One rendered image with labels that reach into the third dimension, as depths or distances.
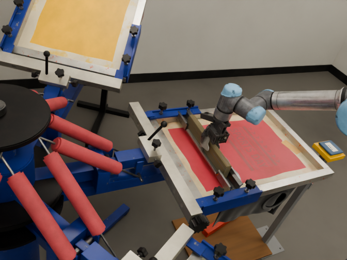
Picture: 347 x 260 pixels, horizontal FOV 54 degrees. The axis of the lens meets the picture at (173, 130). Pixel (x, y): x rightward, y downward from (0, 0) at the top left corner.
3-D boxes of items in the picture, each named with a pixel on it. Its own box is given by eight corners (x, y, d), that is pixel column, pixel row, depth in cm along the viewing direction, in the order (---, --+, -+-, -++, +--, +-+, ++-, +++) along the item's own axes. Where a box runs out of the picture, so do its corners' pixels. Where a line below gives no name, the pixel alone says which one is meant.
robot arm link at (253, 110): (273, 104, 135) (250, 90, 139) (261, 114, 127) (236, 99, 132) (265, 119, 140) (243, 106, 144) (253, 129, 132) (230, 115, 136)
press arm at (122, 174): (255, 152, 187) (259, 144, 183) (262, 160, 183) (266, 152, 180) (8, 200, 131) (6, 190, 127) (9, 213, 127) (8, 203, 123)
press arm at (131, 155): (150, 153, 149) (152, 145, 146) (155, 163, 145) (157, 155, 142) (112, 160, 141) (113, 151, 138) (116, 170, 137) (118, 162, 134)
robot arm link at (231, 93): (238, 95, 130) (220, 84, 134) (229, 117, 137) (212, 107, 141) (248, 89, 136) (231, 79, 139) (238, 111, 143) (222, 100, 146)
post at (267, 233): (266, 225, 260) (329, 133, 201) (284, 250, 246) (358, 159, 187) (243, 233, 250) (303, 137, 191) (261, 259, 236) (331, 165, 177)
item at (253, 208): (268, 202, 198) (295, 160, 175) (277, 214, 192) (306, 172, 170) (201, 222, 177) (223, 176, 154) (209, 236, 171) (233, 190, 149)
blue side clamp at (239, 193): (250, 192, 152) (256, 182, 147) (257, 201, 148) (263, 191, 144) (193, 207, 138) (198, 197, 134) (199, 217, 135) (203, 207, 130)
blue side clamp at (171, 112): (194, 115, 187) (198, 105, 183) (198, 121, 184) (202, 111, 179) (144, 121, 173) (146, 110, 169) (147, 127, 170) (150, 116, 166)
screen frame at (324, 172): (263, 107, 207) (265, 102, 205) (330, 177, 170) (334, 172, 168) (144, 120, 172) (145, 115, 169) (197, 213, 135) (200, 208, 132)
